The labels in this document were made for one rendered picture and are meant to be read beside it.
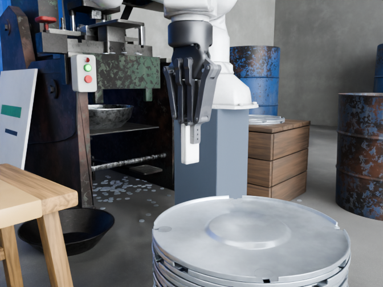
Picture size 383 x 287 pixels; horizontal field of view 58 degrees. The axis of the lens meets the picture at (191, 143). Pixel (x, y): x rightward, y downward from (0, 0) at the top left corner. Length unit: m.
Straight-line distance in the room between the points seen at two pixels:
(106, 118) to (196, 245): 1.20
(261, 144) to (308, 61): 3.37
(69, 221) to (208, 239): 0.90
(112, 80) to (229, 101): 0.64
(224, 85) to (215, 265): 0.70
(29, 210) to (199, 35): 0.40
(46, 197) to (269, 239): 0.38
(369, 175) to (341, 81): 3.08
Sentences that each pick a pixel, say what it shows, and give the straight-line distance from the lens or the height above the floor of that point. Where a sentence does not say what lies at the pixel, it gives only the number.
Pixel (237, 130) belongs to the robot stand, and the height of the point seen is 0.38.
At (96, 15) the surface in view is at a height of 0.84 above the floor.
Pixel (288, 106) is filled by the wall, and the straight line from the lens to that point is 4.84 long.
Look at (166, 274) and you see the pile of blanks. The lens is 0.49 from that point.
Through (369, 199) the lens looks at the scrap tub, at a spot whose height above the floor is 0.08.
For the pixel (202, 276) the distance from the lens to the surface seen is 0.44.
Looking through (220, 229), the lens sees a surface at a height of 0.31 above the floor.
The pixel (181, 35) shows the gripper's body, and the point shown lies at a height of 0.60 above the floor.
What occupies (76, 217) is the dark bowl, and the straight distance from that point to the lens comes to 1.37.
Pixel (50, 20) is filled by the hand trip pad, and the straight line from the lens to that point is 1.42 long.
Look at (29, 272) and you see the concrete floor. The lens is 1.14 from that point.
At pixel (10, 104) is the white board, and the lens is 1.93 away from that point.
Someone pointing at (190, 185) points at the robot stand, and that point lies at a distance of 1.15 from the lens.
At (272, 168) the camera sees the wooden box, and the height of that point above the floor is 0.19.
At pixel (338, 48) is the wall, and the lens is 4.57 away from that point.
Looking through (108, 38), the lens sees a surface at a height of 0.72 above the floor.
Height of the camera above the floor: 0.53
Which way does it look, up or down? 10 degrees down
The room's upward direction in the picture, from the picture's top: straight up
